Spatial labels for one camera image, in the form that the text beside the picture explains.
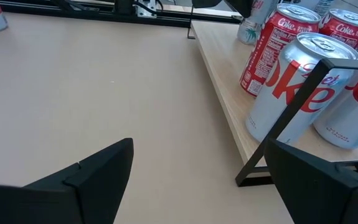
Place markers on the red Coca-Cola can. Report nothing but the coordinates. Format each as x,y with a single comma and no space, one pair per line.
269,56
346,31

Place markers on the Celsius Peach Vibe can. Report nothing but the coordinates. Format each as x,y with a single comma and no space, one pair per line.
248,32

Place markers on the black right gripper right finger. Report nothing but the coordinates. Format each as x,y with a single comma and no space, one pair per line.
322,196

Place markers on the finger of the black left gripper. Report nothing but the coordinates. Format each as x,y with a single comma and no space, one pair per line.
206,3
241,6

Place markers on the silver metal bracket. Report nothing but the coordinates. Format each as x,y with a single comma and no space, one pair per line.
146,11

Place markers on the black-framed wooden shelf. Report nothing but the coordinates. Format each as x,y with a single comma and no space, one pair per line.
219,53

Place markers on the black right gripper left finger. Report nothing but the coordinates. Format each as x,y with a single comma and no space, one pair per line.
73,193

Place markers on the black table edge rail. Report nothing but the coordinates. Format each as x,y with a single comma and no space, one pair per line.
73,9

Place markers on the silver Diet Coke can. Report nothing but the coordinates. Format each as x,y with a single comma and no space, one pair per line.
322,46
353,124

